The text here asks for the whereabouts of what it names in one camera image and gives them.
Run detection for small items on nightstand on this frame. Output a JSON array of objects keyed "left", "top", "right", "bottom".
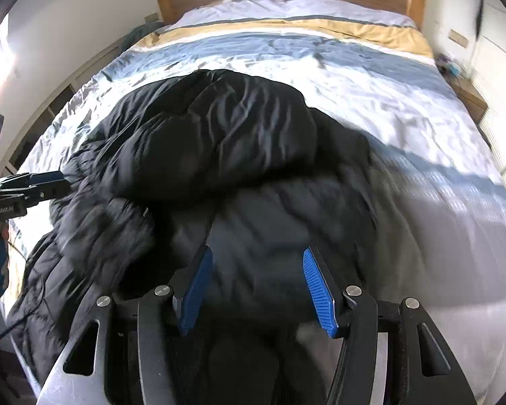
[{"left": 439, "top": 53, "right": 475, "bottom": 79}]

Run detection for wooden nightstand with small items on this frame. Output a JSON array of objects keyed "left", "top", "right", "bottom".
[{"left": 449, "top": 78, "right": 488, "bottom": 121}]

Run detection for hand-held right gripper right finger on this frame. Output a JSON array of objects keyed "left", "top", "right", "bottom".
[{"left": 302, "top": 247, "right": 477, "bottom": 405}]

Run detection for dark green cloth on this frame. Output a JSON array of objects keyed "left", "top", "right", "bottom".
[{"left": 120, "top": 23, "right": 165, "bottom": 51}]

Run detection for white wardrobe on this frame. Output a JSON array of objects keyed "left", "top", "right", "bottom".
[{"left": 472, "top": 0, "right": 506, "bottom": 173}]

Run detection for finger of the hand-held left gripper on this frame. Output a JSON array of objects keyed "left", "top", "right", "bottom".
[
  {"left": 0, "top": 171, "right": 66, "bottom": 190},
  {"left": 0, "top": 181, "right": 70, "bottom": 208}
]

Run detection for thin black cable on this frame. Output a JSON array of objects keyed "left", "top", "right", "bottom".
[{"left": 0, "top": 238, "right": 49, "bottom": 349}]

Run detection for black puffer coat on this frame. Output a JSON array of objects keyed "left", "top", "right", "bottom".
[{"left": 6, "top": 69, "right": 380, "bottom": 405}]

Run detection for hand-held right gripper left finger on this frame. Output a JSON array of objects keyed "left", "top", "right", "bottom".
[{"left": 38, "top": 245, "right": 214, "bottom": 405}]

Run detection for striped bed duvet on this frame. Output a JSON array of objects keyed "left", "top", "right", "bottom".
[{"left": 0, "top": 0, "right": 506, "bottom": 389}]

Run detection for black wardrobe tassel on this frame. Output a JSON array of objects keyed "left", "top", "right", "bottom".
[{"left": 472, "top": 0, "right": 485, "bottom": 38}]

